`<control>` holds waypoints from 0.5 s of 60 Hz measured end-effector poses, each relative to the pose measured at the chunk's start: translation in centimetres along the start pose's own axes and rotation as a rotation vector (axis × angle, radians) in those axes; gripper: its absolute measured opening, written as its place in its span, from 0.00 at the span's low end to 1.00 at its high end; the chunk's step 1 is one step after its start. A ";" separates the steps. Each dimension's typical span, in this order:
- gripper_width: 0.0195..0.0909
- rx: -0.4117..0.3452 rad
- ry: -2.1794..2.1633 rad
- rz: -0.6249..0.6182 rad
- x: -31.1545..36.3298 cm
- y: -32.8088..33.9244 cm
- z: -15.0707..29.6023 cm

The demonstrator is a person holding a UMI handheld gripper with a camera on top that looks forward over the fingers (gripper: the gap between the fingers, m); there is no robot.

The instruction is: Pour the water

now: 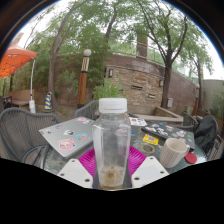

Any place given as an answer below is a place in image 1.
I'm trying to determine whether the orange patio umbrella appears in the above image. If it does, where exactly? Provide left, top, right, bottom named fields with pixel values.
left=0, top=44, right=38, bottom=114

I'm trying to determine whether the blue yellow striped cone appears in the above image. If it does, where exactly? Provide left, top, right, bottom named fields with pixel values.
left=44, top=91, right=54, bottom=111

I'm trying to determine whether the white printed paper sheet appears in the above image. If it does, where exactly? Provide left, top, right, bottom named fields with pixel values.
left=129, top=116, right=148, bottom=127

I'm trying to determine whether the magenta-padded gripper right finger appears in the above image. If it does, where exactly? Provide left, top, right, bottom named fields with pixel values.
left=126, top=145, right=170, bottom=189

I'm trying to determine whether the white ribbed ceramic mug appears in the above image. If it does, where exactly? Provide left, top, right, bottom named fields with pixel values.
left=159, top=137, right=191, bottom=169

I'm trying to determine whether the wooden lamp post globe light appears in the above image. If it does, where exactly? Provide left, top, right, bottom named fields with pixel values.
left=77, top=48, right=93, bottom=109

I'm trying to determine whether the black jacket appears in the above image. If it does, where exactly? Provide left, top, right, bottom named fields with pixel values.
left=194, top=114, right=220, bottom=149

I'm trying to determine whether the wooden bench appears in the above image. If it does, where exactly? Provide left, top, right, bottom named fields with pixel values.
left=6, top=89, right=34, bottom=108

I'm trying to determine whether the yellow square card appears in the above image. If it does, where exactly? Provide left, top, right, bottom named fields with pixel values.
left=142, top=133, right=160, bottom=146

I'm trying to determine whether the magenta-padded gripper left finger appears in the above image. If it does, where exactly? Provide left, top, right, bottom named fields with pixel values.
left=57, top=146, right=100, bottom=190

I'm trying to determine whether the black laptop with stickers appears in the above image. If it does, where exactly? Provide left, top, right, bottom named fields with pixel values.
left=140, top=121, right=197, bottom=150

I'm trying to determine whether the wooden lamp post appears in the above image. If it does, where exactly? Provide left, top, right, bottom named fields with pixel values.
left=194, top=83, right=201, bottom=116

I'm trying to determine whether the dark-trunked tree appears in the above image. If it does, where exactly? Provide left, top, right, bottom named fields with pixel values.
left=139, top=0, right=189, bottom=108

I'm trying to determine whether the clear plastic bottle white cap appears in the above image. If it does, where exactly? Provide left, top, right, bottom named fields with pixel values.
left=92, top=97, right=132, bottom=191

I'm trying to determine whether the silver laptop with stickers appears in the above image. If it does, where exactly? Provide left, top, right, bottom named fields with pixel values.
left=38, top=116, right=96, bottom=159

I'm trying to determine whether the leaning grey-trunked tree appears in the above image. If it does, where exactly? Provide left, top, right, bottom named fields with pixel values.
left=47, top=6, right=79, bottom=111

